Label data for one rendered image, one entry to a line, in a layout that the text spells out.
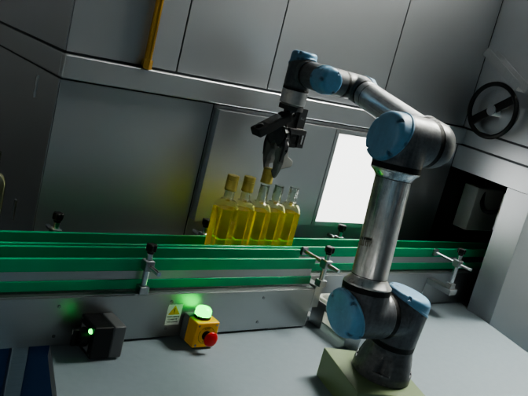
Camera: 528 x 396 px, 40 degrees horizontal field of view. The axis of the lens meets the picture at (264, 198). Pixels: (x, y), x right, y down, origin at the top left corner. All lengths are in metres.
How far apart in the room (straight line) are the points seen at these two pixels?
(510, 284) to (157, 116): 1.47
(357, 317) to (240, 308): 0.46
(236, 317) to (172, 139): 0.53
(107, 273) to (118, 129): 0.42
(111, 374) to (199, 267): 0.38
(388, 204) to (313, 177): 0.75
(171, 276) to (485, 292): 1.36
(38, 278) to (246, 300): 0.60
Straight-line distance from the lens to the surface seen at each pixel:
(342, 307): 1.68
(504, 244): 2.76
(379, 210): 1.65
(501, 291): 2.78
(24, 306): 1.70
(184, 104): 2.05
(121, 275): 1.79
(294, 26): 2.22
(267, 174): 2.07
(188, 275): 1.89
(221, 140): 2.11
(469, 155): 2.87
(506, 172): 2.77
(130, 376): 1.71
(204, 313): 1.87
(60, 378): 1.66
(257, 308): 2.04
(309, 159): 2.33
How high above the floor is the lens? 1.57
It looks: 13 degrees down
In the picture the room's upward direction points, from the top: 14 degrees clockwise
